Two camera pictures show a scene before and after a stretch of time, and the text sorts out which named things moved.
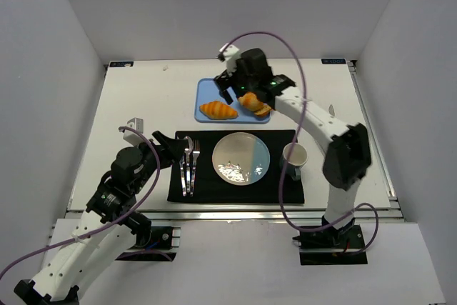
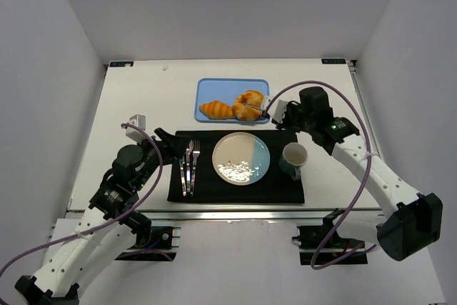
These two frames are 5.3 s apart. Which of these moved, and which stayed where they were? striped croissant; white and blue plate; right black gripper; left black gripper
Moved: right black gripper
Stayed: striped croissant; white and blue plate; left black gripper
